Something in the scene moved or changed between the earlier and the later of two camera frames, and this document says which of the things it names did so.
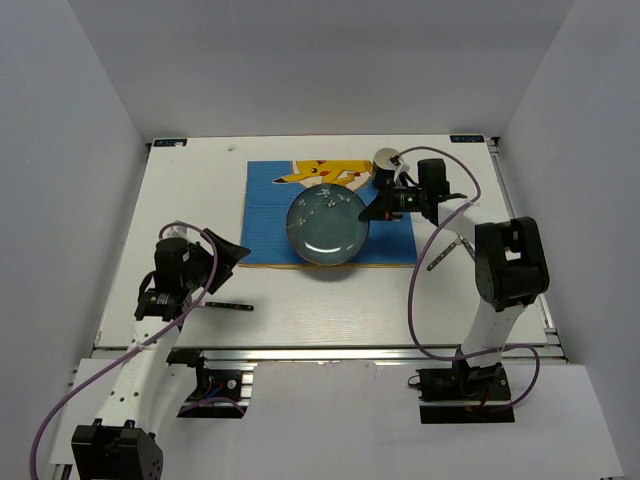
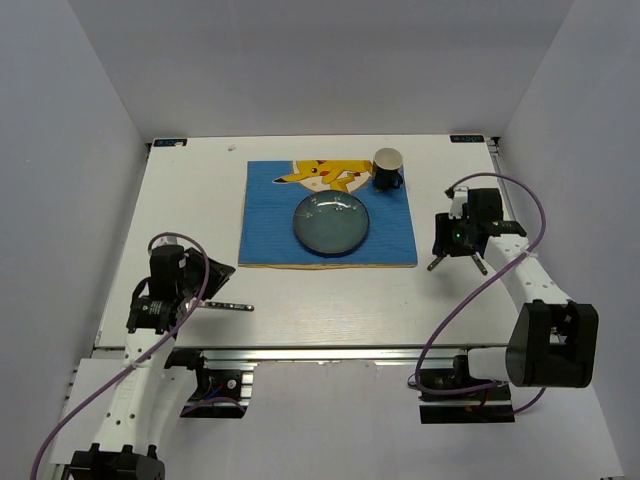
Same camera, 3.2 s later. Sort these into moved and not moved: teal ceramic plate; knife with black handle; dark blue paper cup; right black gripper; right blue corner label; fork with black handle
Moved: right black gripper; teal ceramic plate
Not moved: dark blue paper cup; fork with black handle; right blue corner label; knife with black handle
